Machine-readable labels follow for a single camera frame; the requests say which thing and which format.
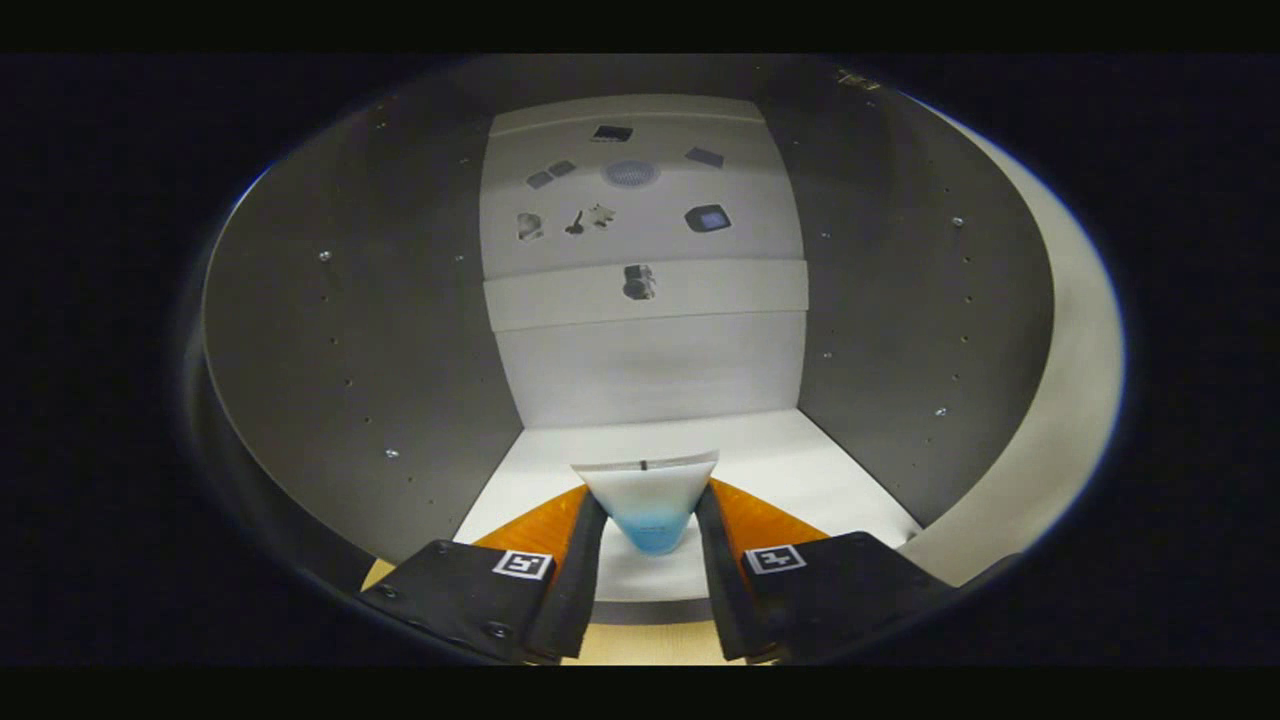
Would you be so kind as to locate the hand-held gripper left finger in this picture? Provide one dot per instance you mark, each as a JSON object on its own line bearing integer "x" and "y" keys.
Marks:
{"x": 580, "y": 590}

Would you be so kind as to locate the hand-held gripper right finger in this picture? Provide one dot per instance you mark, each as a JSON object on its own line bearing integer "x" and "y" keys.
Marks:
{"x": 722, "y": 590}

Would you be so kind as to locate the beige cabinet door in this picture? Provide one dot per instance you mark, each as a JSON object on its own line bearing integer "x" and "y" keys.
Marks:
{"x": 1070, "y": 420}

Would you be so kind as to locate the grey cabinet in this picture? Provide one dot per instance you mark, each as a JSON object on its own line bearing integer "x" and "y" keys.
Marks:
{"x": 350, "y": 350}

